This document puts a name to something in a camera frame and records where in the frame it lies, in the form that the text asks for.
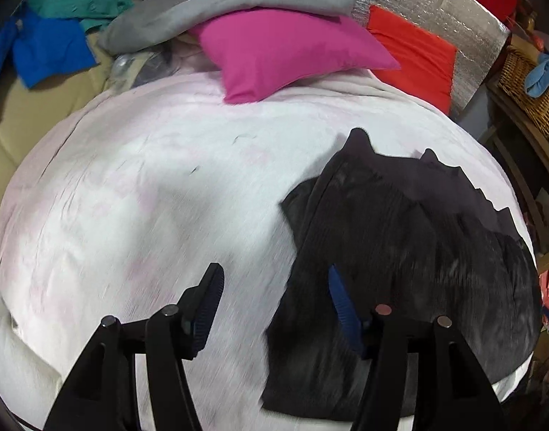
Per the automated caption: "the blue jacket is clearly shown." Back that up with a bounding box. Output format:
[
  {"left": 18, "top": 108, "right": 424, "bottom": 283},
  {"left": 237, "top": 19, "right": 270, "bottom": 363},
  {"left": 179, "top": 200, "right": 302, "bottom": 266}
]
[{"left": 0, "top": 5, "right": 97, "bottom": 89}]

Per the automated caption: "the silver foil insulation panel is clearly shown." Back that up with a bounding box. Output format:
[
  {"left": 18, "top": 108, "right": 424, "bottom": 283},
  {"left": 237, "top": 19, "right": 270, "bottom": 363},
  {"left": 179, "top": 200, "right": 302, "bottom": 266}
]
[{"left": 351, "top": 0, "right": 510, "bottom": 120}]

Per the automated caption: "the beige sofa cushion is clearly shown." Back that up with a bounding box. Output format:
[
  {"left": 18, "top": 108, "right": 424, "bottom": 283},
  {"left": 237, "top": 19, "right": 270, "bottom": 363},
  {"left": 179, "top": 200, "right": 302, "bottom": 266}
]
[{"left": 0, "top": 33, "right": 113, "bottom": 205}]

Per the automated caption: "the orange-red square pillow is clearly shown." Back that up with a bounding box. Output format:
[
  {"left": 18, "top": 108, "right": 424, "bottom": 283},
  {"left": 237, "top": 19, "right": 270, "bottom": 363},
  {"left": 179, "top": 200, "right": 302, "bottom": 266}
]
[{"left": 367, "top": 5, "right": 458, "bottom": 114}]

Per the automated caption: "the grey folded garment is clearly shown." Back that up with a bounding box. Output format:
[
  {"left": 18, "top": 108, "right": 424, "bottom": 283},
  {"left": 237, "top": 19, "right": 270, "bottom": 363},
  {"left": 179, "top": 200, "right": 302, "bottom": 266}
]
[{"left": 98, "top": 0, "right": 355, "bottom": 56}]

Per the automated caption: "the light blue cloth in basket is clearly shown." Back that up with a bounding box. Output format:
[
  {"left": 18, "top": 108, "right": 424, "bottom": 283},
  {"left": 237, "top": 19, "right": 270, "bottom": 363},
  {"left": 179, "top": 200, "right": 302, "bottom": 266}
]
[{"left": 524, "top": 52, "right": 549, "bottom": 98}]

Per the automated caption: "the magenta pillow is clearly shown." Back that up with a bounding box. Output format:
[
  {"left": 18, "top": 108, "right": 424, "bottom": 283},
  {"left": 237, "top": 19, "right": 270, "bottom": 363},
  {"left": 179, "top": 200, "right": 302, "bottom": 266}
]
[{"left": 190, "top": 9, "right": 400, "bottom": 104}]

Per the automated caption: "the white pink bed blanket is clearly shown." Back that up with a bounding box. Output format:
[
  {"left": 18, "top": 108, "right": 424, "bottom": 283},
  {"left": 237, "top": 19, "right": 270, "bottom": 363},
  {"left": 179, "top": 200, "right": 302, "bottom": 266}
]
[{"left": 0, "top": 70, "right": 527, "bottom": 430}]

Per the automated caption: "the black quilted jacket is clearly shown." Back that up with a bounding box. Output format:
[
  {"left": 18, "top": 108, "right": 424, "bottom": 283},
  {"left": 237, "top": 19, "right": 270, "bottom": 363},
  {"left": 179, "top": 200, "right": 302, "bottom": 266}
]
[{"left": 262, "top": 129, "right": 541, "bottom": 421}]

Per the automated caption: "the wicker basket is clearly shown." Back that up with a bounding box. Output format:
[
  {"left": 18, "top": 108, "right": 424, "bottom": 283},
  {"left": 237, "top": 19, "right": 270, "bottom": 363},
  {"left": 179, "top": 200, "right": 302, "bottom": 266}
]
[{"left": 498, "top": 46, "right": 549, "bottom": 139}]

